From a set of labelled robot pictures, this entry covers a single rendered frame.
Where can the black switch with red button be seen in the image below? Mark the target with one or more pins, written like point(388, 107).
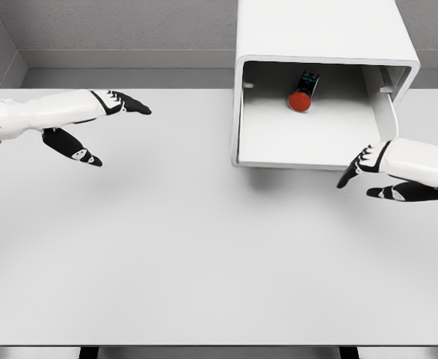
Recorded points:
point(300, 102)

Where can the white sliding cabinet drawer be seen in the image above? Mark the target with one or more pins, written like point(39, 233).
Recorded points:
point(301, 142)

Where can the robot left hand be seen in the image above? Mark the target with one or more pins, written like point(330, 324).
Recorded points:
point(65, 106)

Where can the white tabletop storage cabinet shell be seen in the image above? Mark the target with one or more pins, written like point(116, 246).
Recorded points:
point(316, 30)

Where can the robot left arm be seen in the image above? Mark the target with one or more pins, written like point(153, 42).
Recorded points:
point(6, 119)

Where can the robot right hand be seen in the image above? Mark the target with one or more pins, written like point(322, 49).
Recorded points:
point(417, 162)

